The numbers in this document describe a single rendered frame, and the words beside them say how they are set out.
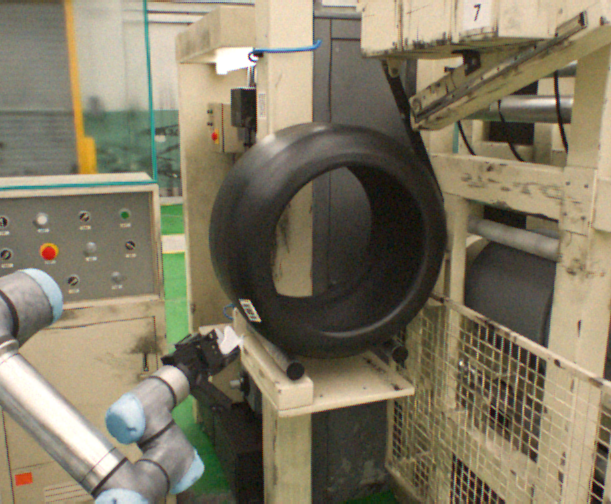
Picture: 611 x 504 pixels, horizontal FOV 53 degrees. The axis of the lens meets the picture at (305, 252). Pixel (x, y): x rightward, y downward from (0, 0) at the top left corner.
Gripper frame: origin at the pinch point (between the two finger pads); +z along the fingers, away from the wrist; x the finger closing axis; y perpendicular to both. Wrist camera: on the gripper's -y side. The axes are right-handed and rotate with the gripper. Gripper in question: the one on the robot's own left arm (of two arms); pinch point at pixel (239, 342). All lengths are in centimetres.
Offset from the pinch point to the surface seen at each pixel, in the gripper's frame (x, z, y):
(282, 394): 2.2, 9.0, -18.1
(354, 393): -6.2, 24.8, -28.1
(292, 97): -2, 54, 47
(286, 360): 0.9, 13.6, -11.7
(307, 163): -19.4, 21.4, 30.3
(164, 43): 559, 697, 249
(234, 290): 2.8, 8.2, 9.5
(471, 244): -15, 115, -22
